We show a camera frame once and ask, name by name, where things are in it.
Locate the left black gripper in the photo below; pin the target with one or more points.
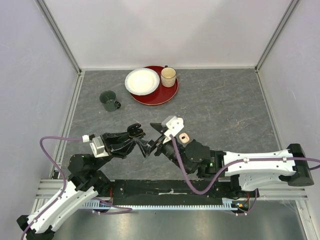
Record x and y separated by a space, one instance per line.
117 144

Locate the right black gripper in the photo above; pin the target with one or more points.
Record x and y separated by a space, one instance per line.
143 146

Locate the black earbud charging case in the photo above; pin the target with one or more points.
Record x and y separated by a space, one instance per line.
135 131

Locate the pink earbud charging case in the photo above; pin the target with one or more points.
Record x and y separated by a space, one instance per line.
184 138

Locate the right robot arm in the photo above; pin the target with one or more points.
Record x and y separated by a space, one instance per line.
201 166

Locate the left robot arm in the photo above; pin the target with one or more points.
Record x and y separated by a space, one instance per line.
85 182

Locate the red round tray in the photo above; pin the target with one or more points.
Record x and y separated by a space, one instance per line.
161 95

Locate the dark green mug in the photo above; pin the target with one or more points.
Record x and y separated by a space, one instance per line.
109 101

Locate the white paper plate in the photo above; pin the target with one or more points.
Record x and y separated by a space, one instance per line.
142 81

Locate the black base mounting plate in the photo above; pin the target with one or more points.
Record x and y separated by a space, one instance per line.
171 193

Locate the beige ceramic cup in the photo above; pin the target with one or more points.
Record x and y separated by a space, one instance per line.
168 76

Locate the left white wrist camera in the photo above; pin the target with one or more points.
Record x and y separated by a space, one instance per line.
96 144

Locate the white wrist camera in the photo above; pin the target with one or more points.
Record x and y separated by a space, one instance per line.
174 125
96 144

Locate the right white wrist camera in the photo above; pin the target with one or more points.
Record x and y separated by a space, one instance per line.
174 125

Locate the slotted cable duct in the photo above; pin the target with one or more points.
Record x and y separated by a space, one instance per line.
226 205

